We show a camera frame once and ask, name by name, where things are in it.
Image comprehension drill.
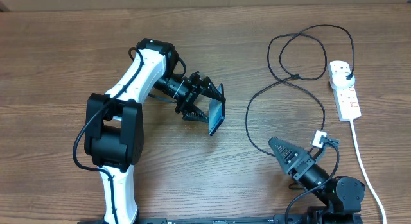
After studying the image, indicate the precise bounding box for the black USB charging cable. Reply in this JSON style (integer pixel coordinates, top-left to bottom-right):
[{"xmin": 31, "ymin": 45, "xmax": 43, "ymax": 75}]
[{"xmin": 245, "ymin": 24, "xmax": 356, "ymax": 157}]

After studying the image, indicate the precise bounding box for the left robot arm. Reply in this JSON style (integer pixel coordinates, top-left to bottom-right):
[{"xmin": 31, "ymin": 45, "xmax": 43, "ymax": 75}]
[{"xmin": 79, "ymin": 38, "xmax": 226, "ymax": 223}]

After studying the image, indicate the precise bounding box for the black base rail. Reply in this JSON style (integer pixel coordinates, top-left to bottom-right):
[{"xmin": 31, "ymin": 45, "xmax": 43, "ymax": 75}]
[{"xmin": 76, "ymin": 214, "xmax": 363, "ymax": 224}]

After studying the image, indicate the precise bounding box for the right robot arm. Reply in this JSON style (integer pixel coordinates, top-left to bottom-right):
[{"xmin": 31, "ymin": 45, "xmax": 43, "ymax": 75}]
[{"xmin": 268, "ymin": 137, "xmax": 365, "ymax": 224}]

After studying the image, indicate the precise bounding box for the white charger adapter plug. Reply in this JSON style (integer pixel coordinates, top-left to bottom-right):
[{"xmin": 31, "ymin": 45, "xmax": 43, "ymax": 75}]
[{"xmin": 330, "ymin": 73, "xmax": 355, "ymax": 90}]

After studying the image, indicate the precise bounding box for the white power strip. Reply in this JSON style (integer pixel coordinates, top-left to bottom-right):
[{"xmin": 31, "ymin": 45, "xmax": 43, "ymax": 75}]
[{"xmin": 328, "ymin": 60, "xmax": 362, "ymax": 121}]

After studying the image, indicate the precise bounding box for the white power strip cord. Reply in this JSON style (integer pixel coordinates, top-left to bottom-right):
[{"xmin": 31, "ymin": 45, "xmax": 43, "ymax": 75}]
[{"xmin": 349, "ymin": 119, "xmax": 387, "ymax": 224}]

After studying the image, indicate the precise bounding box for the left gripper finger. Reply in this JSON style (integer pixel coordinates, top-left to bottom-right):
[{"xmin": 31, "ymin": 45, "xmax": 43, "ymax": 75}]
[
  {"xmin": 200, "ymin": 77, "xmax": 226, "ymax": 103},
  {"xmin": 182, "ymin": 105, "xmax": 209, "ymax": 123}
]

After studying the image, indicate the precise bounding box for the blue Galaxy smartphone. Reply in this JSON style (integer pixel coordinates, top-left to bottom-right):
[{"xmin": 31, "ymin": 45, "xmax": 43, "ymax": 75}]
[{"xmin": 209, "ymin": 84, "xmax": 225, "ymax": 136}]

